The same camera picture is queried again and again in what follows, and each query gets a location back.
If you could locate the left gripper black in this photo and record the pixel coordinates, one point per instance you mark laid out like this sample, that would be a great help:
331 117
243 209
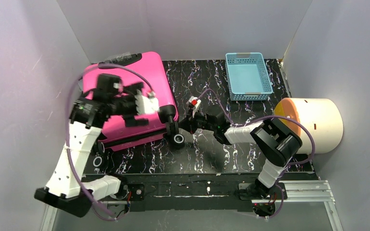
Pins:
134 106

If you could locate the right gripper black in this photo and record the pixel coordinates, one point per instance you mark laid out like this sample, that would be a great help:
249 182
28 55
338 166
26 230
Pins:
196 120

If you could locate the pink hard-shell suitcase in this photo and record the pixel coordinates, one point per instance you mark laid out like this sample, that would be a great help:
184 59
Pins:
142 67

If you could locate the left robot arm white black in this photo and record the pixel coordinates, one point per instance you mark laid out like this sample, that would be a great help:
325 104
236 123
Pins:
65 190

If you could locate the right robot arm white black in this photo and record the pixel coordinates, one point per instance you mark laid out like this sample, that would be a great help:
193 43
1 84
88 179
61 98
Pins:
277 142

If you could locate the light blue plastic basket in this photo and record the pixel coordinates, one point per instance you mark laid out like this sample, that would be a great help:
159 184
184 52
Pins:
247 76

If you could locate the white cylinder with orange end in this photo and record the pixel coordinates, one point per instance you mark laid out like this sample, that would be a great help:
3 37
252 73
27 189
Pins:
320 116

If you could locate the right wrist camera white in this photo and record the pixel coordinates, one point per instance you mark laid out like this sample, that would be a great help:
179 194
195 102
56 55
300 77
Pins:
194 104

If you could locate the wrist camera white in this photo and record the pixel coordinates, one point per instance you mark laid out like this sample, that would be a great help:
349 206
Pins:
194 104
146 105

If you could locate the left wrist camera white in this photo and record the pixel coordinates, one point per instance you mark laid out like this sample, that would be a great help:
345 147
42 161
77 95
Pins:
146 105

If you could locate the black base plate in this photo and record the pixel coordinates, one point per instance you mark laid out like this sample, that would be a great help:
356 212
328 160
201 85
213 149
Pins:
197 192

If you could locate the aluminium frame rail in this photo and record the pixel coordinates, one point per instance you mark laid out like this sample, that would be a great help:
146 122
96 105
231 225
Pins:
298 191

